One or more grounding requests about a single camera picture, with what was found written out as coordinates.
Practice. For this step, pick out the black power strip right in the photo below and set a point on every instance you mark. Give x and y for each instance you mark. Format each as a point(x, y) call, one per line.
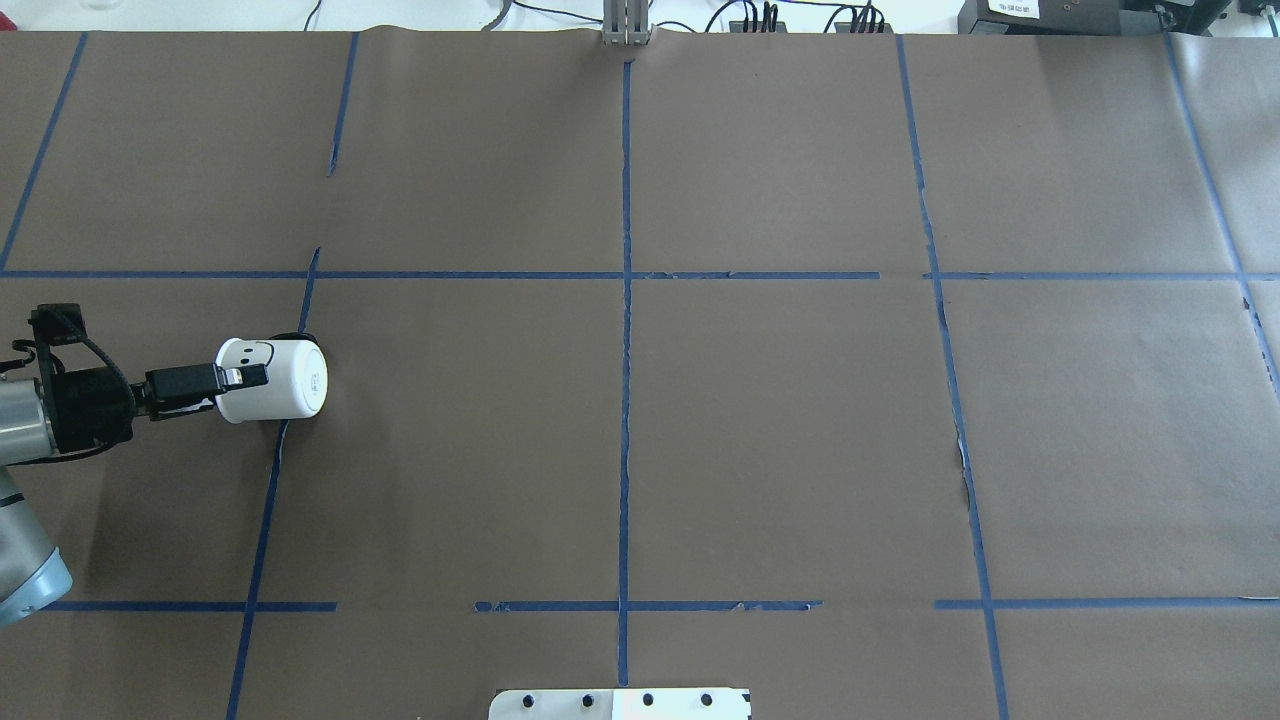
point(858, 19)

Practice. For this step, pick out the blue tape strip lengthwise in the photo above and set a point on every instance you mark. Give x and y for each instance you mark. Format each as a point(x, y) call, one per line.
point(934, 277)

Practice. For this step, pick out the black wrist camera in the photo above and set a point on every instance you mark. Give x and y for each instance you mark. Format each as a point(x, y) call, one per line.
point(55, 325)

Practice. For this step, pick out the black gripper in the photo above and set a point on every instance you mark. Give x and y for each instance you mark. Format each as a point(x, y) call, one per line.
point(92, 407)

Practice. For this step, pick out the black power strip left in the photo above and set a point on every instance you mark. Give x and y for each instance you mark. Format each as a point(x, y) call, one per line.
point(753, 18)

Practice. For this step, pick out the brown paper table cover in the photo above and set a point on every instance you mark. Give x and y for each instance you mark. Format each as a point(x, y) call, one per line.
point(636, 376)

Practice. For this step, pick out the blue tape strip crosswise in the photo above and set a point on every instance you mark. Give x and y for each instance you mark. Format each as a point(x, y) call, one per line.
point(1047, 604)

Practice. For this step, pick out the black box with label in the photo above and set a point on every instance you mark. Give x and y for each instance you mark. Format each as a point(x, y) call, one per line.
point(1088, 18)

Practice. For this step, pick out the white smiley face mug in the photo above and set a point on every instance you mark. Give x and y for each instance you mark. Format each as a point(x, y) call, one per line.
point(297, 377)

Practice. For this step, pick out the black power strip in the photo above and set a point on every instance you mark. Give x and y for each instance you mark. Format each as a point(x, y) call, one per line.
point(753, 18)
point(858, 19)

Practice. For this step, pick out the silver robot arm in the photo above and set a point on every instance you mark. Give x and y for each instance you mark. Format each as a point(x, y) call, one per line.
point(33, 573)

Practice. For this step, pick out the grey aluminium frame post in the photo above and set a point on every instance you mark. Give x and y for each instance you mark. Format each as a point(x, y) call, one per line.
point(626, 23)

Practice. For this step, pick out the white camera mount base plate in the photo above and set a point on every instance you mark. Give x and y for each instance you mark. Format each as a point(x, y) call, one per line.
point(623, 703)

